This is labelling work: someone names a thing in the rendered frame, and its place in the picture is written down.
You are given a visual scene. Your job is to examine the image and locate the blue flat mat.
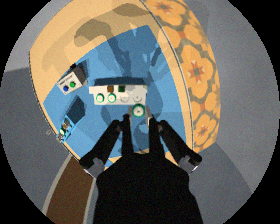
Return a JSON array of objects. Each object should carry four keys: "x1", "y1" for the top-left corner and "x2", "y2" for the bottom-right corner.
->
[{"x1": 43, "y1": 25, "x2": 186, "y2": 158}]

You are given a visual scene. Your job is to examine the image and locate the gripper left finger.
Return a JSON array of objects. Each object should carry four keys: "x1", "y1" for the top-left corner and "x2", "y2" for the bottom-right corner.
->
[{"x1": 79, "y1": 105, "x2": 137, "y2": 182}]

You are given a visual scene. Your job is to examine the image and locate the grey control box with blue and green keys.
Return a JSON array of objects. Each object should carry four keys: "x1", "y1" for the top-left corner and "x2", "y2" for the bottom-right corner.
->
[{"x1": 57, "y1": 63, "x2": 88, "y2": 95}]

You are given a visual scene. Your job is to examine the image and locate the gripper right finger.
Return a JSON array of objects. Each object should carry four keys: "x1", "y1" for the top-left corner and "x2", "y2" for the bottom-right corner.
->
[{"x1": 145, "y1": 106, "x2": 202, "y2": 180}]

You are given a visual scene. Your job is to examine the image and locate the blue rectangular tube holder block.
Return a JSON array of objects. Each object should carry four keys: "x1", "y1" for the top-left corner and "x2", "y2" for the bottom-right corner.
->
[{"x1": 57, "y1": 107, "x2": 85, "y2": 143}]

